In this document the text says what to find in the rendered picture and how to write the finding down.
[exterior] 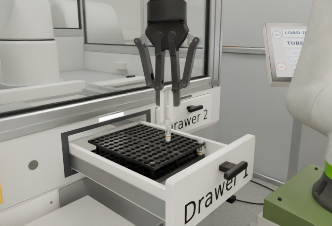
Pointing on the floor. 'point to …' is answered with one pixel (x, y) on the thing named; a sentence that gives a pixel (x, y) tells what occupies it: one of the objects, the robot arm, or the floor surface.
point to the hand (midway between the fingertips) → (168, 105)
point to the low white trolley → (82, 215)
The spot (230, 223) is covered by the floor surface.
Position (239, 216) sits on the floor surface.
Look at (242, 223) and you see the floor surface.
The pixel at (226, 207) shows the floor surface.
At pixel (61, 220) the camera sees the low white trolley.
